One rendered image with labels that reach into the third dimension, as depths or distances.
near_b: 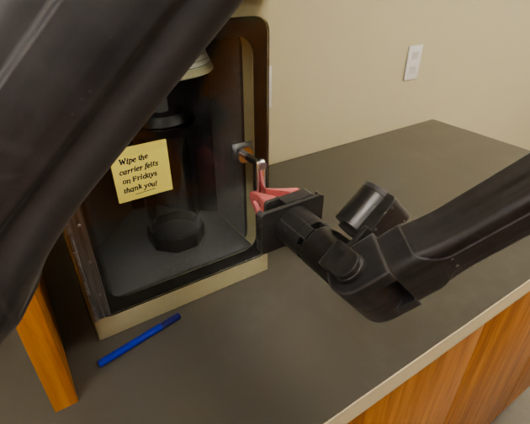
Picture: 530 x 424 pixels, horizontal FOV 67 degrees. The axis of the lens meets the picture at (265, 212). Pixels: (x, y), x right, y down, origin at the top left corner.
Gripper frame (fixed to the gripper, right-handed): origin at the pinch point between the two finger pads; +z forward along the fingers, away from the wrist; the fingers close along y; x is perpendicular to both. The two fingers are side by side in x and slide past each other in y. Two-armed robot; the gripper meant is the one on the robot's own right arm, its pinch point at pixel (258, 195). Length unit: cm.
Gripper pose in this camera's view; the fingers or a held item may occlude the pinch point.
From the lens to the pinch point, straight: 61.3
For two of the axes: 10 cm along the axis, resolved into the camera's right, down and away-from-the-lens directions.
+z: -5.4, -4.6, 7.1
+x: 0.0, 8.4, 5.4
